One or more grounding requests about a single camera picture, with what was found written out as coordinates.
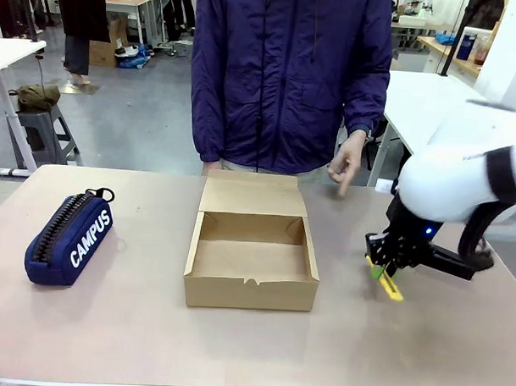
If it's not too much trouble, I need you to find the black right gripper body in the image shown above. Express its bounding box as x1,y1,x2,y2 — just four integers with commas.
385,193,444,252

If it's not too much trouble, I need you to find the amber jar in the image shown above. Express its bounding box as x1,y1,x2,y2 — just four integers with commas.
473,34,491,66

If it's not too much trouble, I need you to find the navy CAMPUS pencil case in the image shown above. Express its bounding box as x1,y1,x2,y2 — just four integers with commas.
24,185,117,289

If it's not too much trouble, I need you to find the large white table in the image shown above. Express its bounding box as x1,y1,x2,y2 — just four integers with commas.
367,69,501,192

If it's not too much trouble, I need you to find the person's left hand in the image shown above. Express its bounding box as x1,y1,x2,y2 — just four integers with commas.
326,131,369,197

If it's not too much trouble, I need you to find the olive green bag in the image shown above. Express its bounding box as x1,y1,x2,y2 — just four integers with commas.
8,83,63,113

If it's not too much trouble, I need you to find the background person in black coat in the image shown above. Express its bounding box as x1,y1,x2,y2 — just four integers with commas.
51,0,114,87

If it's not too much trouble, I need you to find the yellow utility knife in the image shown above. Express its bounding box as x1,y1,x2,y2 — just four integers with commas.
363,254,406,303

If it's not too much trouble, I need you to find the black vertical pole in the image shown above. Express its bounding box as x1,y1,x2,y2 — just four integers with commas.
438,0,473,79

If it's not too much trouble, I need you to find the wooden workbench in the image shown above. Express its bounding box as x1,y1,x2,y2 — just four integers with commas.
416,34,485,77

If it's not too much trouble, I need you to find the person's left forearm purple sleeve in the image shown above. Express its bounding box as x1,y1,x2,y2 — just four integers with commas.
342,56,393,137

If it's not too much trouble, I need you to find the white table with white legs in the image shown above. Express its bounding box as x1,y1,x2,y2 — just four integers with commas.
0,37,48,179

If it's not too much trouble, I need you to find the black stapler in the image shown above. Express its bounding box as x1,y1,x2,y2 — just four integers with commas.
424,244,480,281

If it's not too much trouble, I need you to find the person's right forearm purple sleeve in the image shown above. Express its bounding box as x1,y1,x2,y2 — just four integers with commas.
188,80,227,164

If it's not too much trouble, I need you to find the background desk with wooden top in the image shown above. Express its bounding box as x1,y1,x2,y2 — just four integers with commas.
37,0,154,45

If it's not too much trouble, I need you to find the brown cardboard box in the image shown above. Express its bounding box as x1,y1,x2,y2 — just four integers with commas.
182,168,325,313

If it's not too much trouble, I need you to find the blue plastic bag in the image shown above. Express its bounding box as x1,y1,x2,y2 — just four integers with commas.
115,42,153,69

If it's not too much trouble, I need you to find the person in purple jacket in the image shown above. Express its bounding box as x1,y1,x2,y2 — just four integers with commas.
186,0,396,181

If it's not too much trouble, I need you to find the background cardboard box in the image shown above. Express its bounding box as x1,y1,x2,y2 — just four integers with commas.
88,16,130,69

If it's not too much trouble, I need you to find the grey metal stool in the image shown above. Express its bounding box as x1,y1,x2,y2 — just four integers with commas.
14,106,85,168

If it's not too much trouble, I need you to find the blue water bottle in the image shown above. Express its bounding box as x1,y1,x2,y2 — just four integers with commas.
455,31,477,62

